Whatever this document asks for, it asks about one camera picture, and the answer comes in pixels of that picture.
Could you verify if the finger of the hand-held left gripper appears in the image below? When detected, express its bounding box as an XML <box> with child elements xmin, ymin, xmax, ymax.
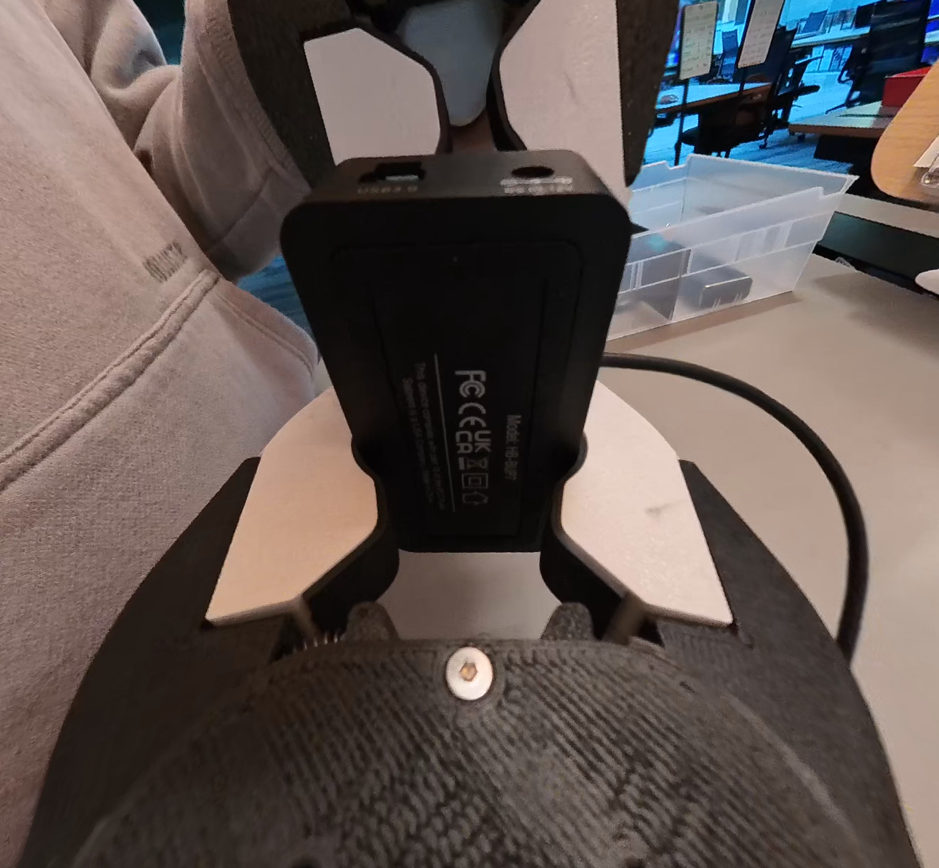
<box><xmin>492</xmin><ymin>0</ymin><xmax>641</xmax><ymax>187</ymax></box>
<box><xmin>303</xmin><ymin>19</ymin><xmax>451</xmax><ymax>171</ymax></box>

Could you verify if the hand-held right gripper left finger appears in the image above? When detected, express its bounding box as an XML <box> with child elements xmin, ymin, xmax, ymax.
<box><xmin>204</xmin><ymin>391</ymin><xmax>399</xmax><ymax>643</ymax></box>

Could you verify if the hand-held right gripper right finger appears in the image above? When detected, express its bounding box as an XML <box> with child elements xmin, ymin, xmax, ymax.
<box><xmin>539</xmin><ymin>378</ymin><xmax>736</xmax><ymax>643</ymax></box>

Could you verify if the black USB cable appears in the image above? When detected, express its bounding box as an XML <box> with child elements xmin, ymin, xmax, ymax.
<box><xmin>600</xmin><ymin>352</ymin><xmax>872</xmax><ymax>664</ymax></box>

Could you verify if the black USB hub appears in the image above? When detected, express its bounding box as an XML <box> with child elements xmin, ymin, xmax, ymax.
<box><xmin>281</xmin><ymin>148</ymin><xmax>633</xmax><ymax>555</ymax></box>

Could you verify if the person's left forearm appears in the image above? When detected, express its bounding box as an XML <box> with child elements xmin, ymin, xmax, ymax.
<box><xmin>132</xmin><ymin>0</ymin><xmax>320</xmax><ymax>276</ymax></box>

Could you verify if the white standing sign board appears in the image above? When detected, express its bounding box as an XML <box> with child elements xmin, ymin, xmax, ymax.
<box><xmin>676</xmin><ymin>0</ymin><xmax>721</xmax><ymax>83</ymax></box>
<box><xmin>736</xmin><ymin>0</ymin><xmax>789</xmax><ymax>71</ymax></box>

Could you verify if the small black device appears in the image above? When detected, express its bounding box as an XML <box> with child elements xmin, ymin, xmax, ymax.
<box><xmin>628</xmin><ymin>224</ymin><xmax>692</xmax><ymax>276</ymax></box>
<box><xmin>693</xmin><ymin>268</ymin><xmax>758</xmax><ymax>313</ymax></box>

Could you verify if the black office chair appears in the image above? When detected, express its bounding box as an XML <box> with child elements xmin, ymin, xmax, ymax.
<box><xmin>759</xmin><ymin>23</ymin><xmax>824</xmax><ymax>149</ymax></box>

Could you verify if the clear plastic bin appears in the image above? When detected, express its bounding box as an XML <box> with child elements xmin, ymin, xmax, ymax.
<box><xmin>607</xmin><ymin>153</ymin><xmax>859</xmax><ymax>341</ymax></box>

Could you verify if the person's beige hoodie torso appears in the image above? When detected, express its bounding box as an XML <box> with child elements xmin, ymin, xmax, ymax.
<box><xmin>0</xmin><ymin>0</ymin><xmax>329</xmax><ymax>834</ymax></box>

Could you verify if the brown office desk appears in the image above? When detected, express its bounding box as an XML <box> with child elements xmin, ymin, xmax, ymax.
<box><xmin>788</xmin><ymin>99</ymin><xmax>905</xmax><ymax>166</ymax></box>

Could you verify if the red box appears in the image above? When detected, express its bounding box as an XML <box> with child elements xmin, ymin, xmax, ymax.
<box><xmin>882</xmin><ymin>66</ymin><xmax>939</xmax><ymax>105</ymax></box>

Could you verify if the light wooden table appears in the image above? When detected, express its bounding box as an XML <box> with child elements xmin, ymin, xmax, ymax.
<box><xmin>872</xmin><ymin>63</ymin><xmax>939</xmax><ymax>206</ymax></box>

